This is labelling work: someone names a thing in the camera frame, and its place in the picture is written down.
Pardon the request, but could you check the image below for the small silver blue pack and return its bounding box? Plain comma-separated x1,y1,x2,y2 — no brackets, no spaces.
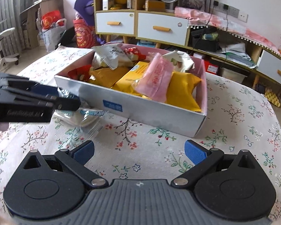
57,87,80,100

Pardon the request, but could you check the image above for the clear blue bread pack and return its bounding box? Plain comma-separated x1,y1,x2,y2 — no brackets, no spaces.
54,108,107,139

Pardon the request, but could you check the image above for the red white candy pack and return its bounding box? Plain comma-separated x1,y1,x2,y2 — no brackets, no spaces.
67,64,92,82

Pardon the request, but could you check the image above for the orange snack bar pack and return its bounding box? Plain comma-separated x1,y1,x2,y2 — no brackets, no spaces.
87,67,130,88

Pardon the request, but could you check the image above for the yellow ridged snack pack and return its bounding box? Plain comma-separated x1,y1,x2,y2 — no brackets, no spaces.
166,72,201,112

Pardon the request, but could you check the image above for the yellow small snack pack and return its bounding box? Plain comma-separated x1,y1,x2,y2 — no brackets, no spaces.
111,61,149,97

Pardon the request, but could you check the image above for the pink wafer pack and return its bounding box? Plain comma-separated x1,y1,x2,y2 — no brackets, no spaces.
132,53,174,103

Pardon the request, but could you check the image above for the small red snack pack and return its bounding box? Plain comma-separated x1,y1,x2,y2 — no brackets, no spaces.
124,47,146,62

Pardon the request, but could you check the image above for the white text snack pack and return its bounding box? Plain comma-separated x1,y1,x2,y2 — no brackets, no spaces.
163,50,194,73

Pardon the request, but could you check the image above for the floral tablecloth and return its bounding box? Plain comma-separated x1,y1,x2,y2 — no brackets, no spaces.
0,45,281,221

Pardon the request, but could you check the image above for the white office chair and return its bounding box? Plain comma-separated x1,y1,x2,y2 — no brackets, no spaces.
0,19,21,72

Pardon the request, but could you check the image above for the white red shopping bag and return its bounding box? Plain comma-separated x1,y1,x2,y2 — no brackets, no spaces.
40,10,67,52

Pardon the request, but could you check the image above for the pink silver cardboard box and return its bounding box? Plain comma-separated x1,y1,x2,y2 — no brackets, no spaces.
54,43,209,138

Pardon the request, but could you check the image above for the red box under console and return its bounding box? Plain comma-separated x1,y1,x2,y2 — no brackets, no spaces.
204,60,219,75

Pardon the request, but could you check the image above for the purple plush toy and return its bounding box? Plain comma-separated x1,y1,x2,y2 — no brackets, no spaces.
74,0,105,46

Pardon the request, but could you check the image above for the low wooden tv console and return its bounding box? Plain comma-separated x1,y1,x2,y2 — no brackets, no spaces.
187,25,281,88

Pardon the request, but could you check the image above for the wooden shelf drawer cabinet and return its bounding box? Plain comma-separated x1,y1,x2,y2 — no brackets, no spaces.
94,0,189,48

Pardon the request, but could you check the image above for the pink cloth runner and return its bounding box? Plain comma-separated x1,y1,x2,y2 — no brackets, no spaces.
174,7,280,55

